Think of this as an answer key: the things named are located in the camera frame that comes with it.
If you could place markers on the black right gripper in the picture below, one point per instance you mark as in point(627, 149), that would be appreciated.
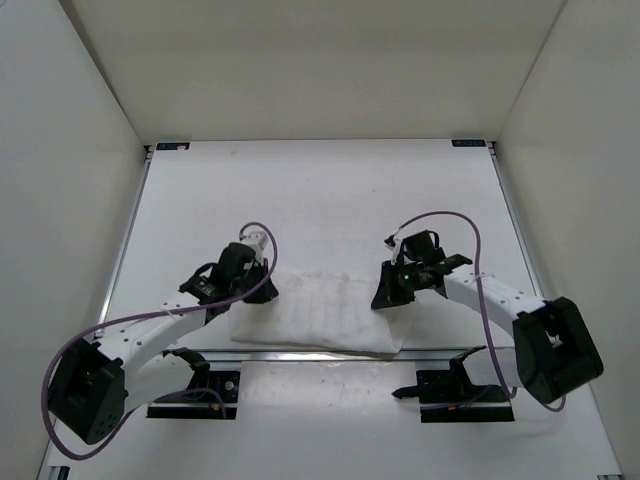
point(387, 295)

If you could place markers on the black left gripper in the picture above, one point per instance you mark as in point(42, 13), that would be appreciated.
point(266, 292)

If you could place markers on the white pleated skirt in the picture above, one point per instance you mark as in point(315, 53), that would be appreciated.
point(325, 311)

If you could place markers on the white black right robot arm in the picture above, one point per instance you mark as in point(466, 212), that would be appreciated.
point(552, 353)

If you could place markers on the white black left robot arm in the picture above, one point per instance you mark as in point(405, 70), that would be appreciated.
point(93, 385)

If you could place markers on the dark label sticker right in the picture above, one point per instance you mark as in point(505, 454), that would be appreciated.
point(468, 143)

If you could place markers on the dark label sticker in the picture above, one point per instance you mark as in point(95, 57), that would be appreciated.
point(172, 146)
point(468, 143)

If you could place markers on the dark label sticker left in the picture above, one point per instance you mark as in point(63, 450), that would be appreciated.
point(172, 146)

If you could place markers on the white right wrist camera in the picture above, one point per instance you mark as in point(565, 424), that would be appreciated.
point(396, 246)

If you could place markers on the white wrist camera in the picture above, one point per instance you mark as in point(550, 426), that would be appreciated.
point(396, 246)
point(258, 241)

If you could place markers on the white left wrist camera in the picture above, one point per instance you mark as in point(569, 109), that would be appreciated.
point(258, 241)

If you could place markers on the aluminium table rail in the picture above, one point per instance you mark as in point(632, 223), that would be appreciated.
point(408, 355)

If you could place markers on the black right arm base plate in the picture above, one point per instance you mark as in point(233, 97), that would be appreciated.
point(444, 397)

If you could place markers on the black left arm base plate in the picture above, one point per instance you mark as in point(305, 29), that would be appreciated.
point(214, 397)

